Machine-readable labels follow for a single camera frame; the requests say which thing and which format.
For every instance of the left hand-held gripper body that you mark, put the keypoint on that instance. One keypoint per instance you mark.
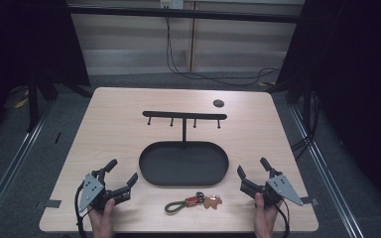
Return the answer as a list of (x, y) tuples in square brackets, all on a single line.
[(91, 191)]

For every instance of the white power strip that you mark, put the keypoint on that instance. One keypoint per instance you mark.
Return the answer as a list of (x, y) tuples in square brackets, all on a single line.
[(172, 3)]

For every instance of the person's right hand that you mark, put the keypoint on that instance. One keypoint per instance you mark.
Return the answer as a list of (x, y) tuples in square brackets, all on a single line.
[(264, 218)]

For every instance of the black metal stand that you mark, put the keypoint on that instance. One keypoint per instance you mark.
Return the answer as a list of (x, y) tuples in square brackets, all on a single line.
[(307, 105), (33, 105)]

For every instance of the dark round table grommet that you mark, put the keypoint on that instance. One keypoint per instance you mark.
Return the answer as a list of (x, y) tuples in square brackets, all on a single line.
[(218, 103)]

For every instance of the black key rack with tray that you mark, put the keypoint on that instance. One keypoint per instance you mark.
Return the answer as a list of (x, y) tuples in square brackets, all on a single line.
[(183, 163)]

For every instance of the person's left hand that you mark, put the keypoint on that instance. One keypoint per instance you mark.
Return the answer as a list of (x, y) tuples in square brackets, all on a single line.
[(101, 219)]

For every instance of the metal floor rail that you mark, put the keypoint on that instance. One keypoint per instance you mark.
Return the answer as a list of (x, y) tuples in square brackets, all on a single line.
[(327, 175), (13, 165)]

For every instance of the black horizontal bar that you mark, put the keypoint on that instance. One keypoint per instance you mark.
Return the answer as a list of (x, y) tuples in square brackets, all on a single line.
[(178, 14)]

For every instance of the black floor tape strip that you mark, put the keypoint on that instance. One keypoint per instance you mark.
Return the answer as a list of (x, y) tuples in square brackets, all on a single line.
[(57, 138)]

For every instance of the yellow floor tape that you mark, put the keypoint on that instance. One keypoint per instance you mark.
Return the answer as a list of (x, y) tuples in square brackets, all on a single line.
[(266, 84), (21, 103)]

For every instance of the dark curtain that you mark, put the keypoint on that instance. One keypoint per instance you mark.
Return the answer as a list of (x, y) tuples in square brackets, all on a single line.
[(23, 43), (354, 82)]

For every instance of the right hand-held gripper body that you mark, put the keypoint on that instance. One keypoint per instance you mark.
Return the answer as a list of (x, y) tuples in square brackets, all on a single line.
[(279, 189)]

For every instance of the grey tape piece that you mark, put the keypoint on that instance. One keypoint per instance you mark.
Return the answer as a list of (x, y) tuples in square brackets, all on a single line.
[(310, 200), (53, 203)]

